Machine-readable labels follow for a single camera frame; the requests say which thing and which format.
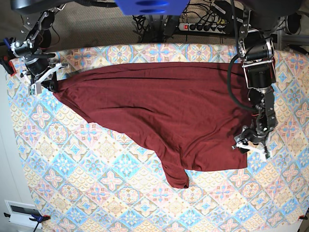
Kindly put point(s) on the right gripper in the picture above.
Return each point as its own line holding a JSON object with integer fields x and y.
{"x": 38, "y": 63}

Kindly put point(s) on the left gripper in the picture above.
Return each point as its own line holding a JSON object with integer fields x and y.
{"x": 250, "y": 135}

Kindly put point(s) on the maroon t-shirt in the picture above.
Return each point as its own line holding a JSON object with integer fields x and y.
{"x": 180, "y": 110}

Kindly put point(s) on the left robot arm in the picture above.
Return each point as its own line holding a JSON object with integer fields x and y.
{"x": 255, "y": 50}

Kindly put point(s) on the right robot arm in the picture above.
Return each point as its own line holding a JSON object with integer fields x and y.
{"x": 31, "y": 47}

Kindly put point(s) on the orange right clamp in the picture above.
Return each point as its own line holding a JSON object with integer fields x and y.
{"x": 303, "y": 217}

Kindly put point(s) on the patterned tablecloth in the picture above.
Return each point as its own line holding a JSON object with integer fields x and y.
{"x": 91, "y": 179}

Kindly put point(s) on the blue orange lower clamp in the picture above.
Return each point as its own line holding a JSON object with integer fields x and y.
{"x": 36, "y": 218}

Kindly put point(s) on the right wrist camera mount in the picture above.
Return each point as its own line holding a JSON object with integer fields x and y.
{"x": 47, "y": 80}

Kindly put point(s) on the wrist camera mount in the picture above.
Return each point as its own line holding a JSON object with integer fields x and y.
{"x": 263, "y": 153}
{"x": 47, "y": 80}

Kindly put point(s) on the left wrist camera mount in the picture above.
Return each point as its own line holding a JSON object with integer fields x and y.
{"x": 263, "y": 153}

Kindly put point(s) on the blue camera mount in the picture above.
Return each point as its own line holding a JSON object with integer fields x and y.
{"x": 152, "y": 7}

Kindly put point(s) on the black power strip red switch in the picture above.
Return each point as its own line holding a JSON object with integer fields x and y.
{"x": 211, "y": 28}

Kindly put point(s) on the white wall socket plate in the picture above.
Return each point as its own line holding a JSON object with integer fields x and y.
{"x": 20, "y": 213}

